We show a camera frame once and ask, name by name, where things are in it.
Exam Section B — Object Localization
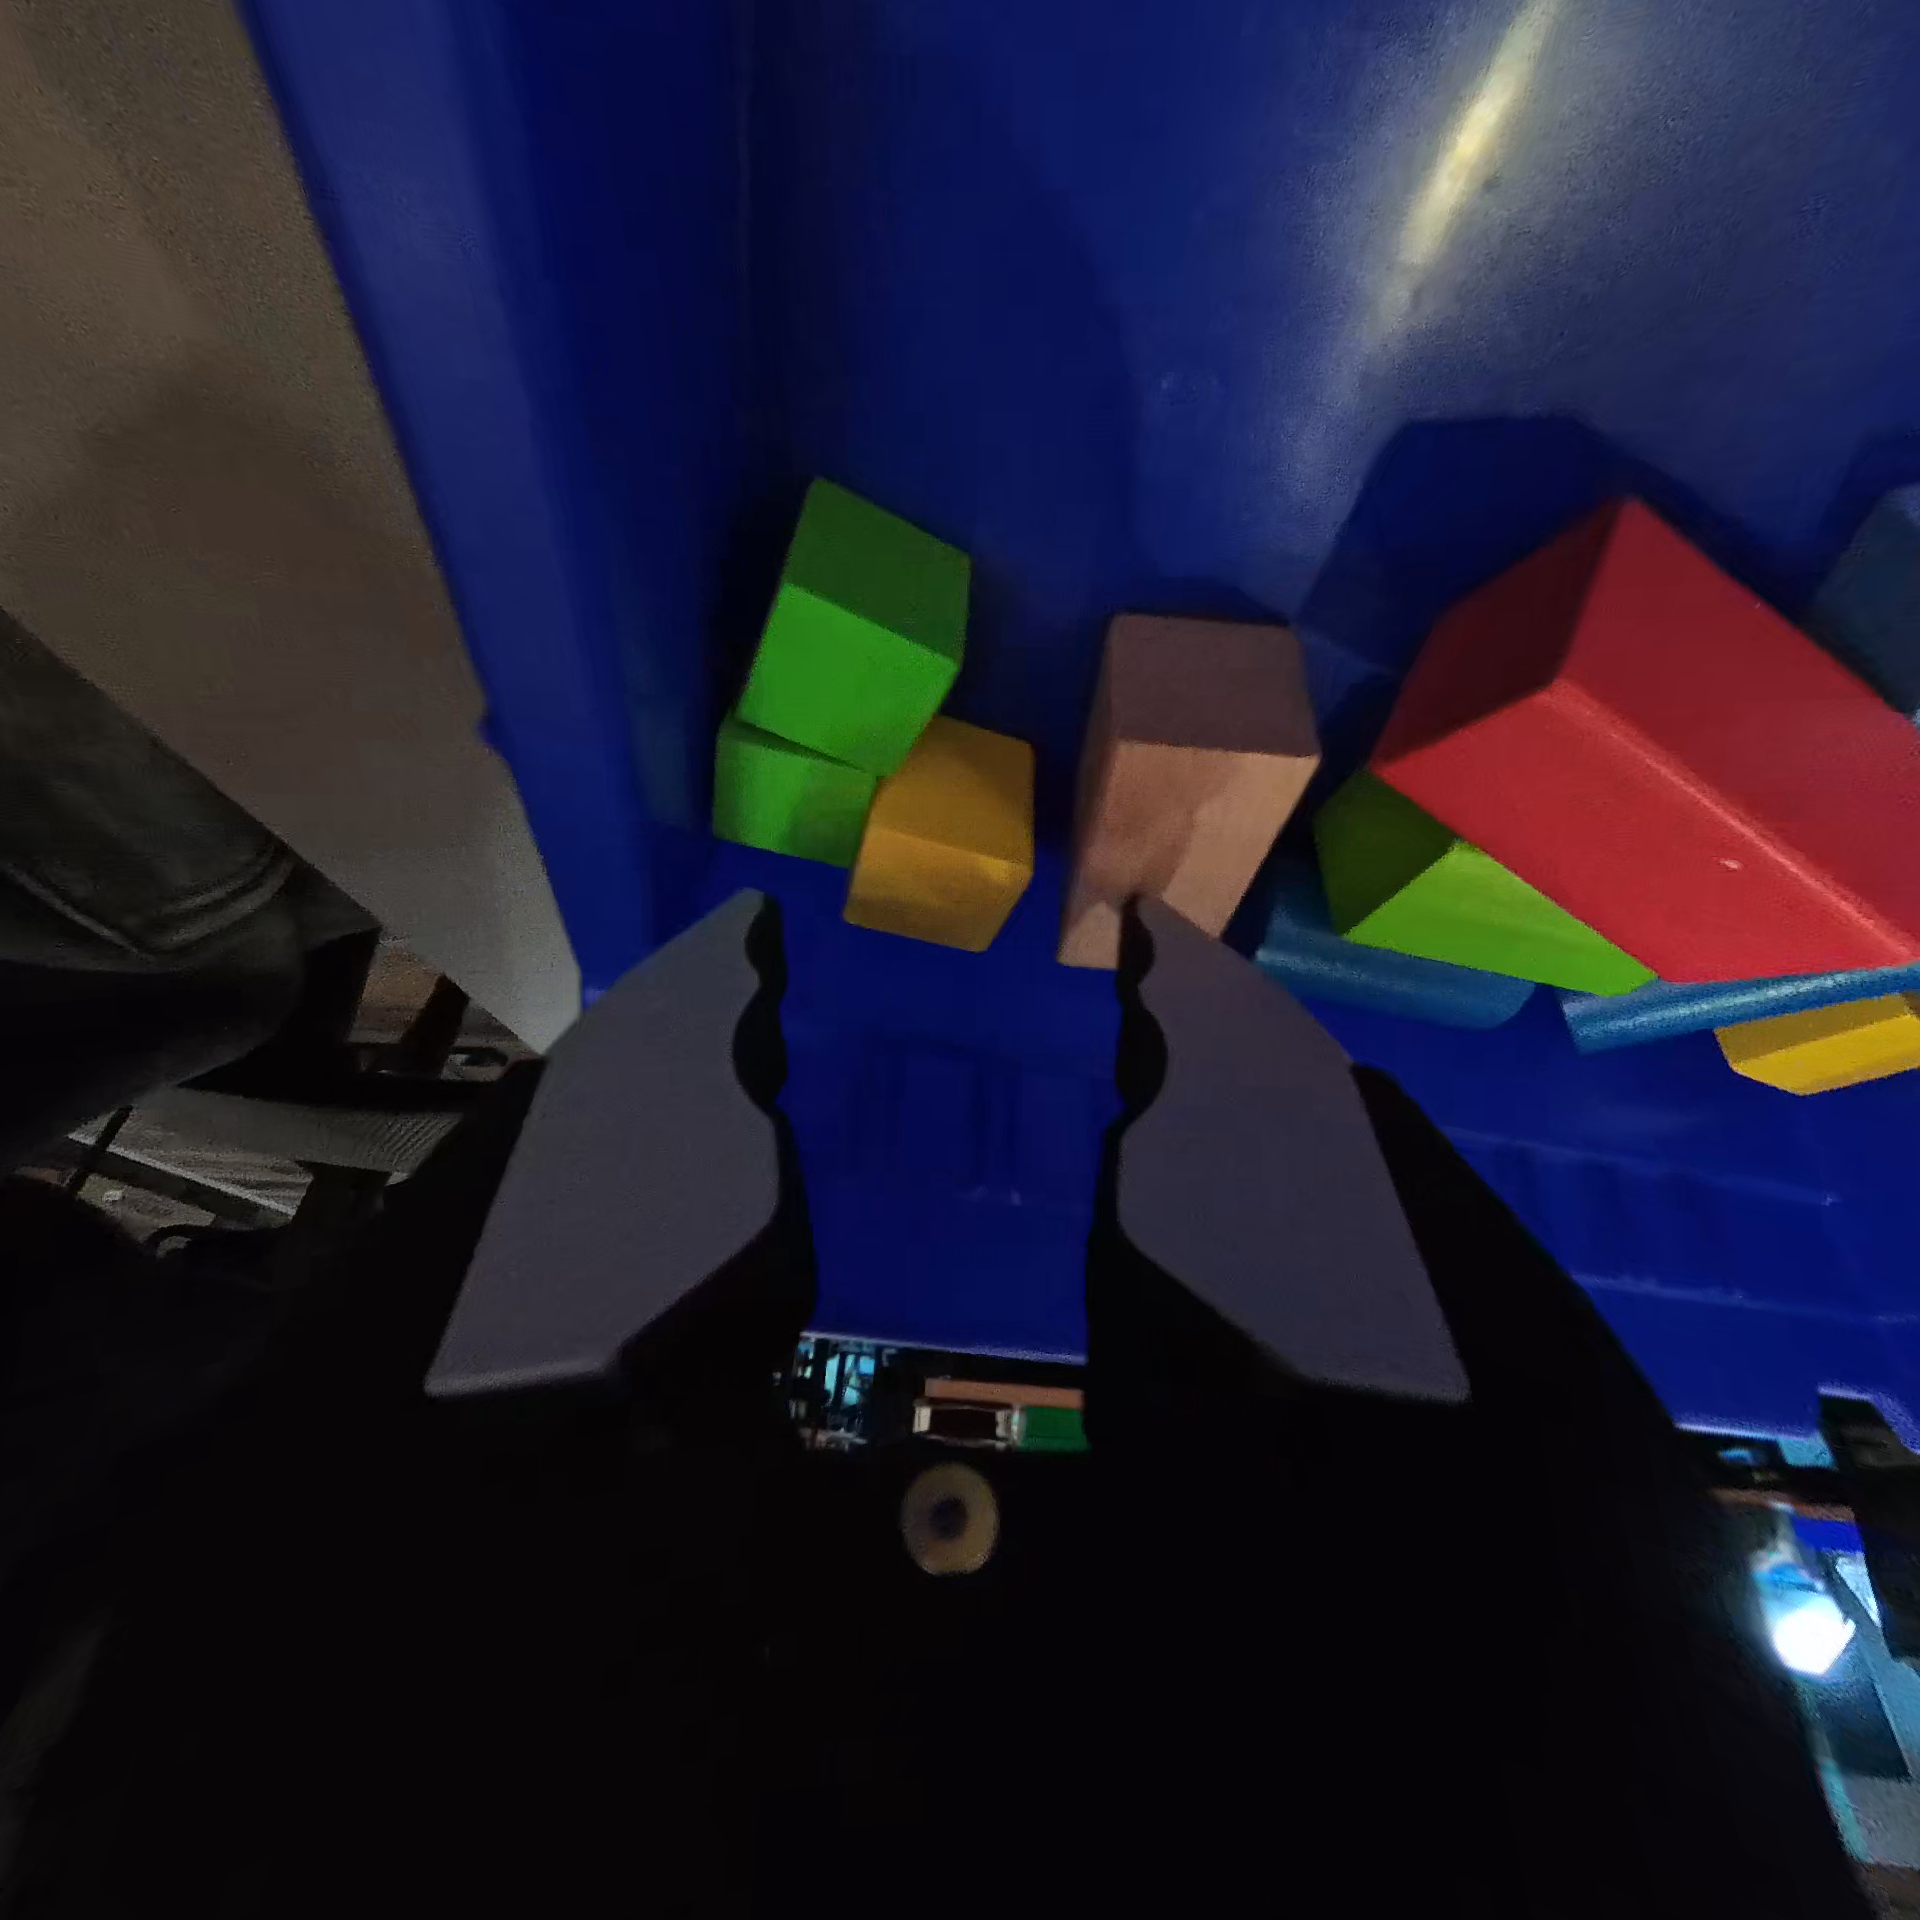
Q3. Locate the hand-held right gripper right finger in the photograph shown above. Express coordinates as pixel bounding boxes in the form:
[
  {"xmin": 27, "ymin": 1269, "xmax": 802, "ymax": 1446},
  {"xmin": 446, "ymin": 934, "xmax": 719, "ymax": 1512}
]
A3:
[{"xmin": 1089, "ymin": 891, "xmax": 1472, "ymax": 1413}]

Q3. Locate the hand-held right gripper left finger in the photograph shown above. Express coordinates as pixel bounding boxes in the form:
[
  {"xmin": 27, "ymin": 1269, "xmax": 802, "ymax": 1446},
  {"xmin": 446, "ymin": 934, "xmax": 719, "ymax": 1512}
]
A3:
[{"xmin": 427, "ymin": 890, "xmax": 819, "ymax": 1403}]

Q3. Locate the long green wooden block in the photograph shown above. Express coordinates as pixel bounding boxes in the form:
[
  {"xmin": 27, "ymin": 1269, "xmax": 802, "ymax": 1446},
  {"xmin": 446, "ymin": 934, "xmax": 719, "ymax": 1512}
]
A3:
[{"xmin": 1312, "ymin": 769, "xmax": 1658, "ymax": 1002}]

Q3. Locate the natural wooden block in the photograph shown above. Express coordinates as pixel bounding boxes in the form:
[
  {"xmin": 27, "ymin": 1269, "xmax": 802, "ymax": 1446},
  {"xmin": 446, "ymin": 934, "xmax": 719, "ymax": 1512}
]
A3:
[{"xmin": 1056, "ymin": 616, "xmax": 1326, "ymax": 972}]

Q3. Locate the red wooden block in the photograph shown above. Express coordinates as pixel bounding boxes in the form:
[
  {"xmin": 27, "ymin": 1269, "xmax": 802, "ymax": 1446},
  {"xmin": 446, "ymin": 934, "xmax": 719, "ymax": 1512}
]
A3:
[{"xmin": 1373, "ymin": 499, "xmax": 1920, "ymax": 992}]

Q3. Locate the green wooden cube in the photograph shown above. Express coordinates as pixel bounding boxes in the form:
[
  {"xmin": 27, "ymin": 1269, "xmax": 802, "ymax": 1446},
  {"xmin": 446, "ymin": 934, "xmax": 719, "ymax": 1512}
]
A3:
[{"xmin": 735, "ymin": 477, "xmax": 974, "ymax": 778}]

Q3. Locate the blue plastic bin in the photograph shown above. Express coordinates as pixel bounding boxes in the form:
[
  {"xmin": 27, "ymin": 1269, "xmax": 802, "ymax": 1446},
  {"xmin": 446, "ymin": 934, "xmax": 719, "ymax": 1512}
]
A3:
[{"xmin": 241, "ymin": 0, "xmax": 1920, "ymax": 1442}]

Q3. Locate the small green wooden block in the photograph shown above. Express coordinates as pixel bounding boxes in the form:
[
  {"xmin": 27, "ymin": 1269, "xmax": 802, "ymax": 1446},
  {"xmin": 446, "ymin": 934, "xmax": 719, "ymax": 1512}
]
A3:
[{"xmin": 711, "ymin": 720, "xmax": 880, "ymax": 873}]

